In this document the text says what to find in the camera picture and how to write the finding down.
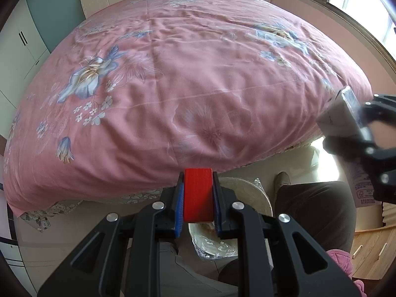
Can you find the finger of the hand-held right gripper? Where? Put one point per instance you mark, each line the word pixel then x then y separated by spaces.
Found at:
pixel 383 106
pixel 380 167

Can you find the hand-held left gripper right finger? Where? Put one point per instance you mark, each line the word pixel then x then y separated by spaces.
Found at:
pixel 217 210

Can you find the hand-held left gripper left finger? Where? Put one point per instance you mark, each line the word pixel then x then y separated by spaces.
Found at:
pixel 178 210

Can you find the red toy block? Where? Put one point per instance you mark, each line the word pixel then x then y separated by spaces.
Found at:
pixel 198 195

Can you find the white round trash bin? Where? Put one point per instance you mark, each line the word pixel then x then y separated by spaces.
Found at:
pixel 250 195

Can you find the white milk carton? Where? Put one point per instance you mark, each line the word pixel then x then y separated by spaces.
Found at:
pixel 340 120

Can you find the clear plastic bin liner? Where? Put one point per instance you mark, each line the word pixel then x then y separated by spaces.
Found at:
pixel 216 249

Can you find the beige slipper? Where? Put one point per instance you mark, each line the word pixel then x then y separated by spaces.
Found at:
pixel 283 182

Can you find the wooden cabinet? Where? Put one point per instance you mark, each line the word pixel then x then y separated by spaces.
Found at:
pixel 371 247

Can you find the pink cloth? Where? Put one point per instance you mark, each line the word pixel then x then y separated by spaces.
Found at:
pixel 340 263

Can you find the pink floral blanket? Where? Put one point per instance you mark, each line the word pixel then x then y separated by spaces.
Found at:
pixel 185 99

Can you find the floral bed sheet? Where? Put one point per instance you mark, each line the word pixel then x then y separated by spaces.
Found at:
pixel 40 219

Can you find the white wardrobe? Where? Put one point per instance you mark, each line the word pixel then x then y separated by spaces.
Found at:
pixel 18 46

